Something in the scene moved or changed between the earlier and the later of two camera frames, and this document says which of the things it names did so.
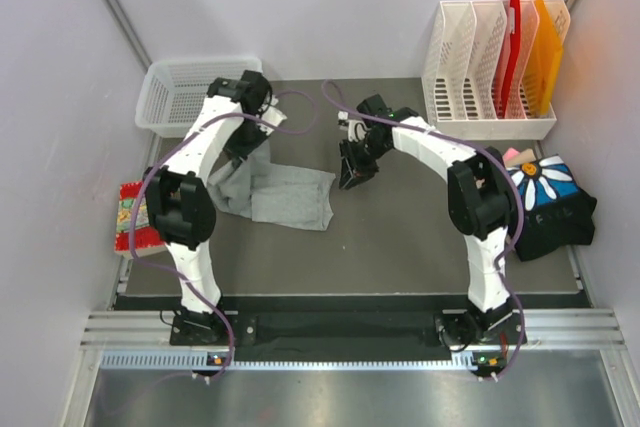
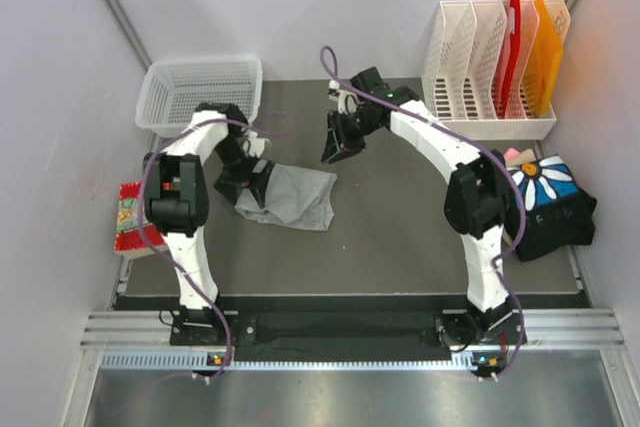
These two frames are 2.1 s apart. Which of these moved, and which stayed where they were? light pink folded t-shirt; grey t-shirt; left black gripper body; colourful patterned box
Moved: left black gripper body
Stayed: light pink folded t-shirt; colourful patterned box; grey t-shirt
